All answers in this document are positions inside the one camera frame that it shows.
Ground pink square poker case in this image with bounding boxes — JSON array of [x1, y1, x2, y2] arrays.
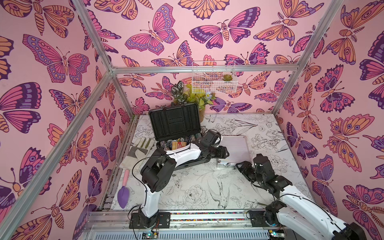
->
[[216, 136, 251, 170]]

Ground dark grey poker case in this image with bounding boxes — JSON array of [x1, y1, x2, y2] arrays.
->
[[148, 102, 217, 172]]

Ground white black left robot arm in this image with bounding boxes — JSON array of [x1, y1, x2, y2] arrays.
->
[[139, 130, 230, 220]]

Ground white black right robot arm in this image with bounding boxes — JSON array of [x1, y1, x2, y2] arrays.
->
[[236, 154, 367, 240]]

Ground colourful poker chips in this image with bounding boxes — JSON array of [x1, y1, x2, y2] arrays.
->
[[157, 133, 202, 151]]

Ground playing card deck box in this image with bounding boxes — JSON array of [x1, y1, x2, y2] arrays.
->
[[172, 142, 188, 150]]

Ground amber glass plant vase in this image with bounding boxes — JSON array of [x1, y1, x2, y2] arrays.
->
[[199, 108, 206, 123]]

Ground artificial green leafy plant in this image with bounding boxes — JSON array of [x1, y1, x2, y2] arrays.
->
[[171, 81, 216, 111]]

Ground small green succulent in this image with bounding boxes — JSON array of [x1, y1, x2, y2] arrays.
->
[[222, 74, 233, 82]]

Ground purple pink garden trowel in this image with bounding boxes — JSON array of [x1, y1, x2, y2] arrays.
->
[[117, 170, 130, 209]]

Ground white wire wall basket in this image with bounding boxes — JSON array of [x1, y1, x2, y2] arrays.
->
[[190, 61, 238, 94]]

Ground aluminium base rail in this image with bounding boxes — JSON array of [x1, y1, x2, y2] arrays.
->
[[80, 209, 326, 240]]

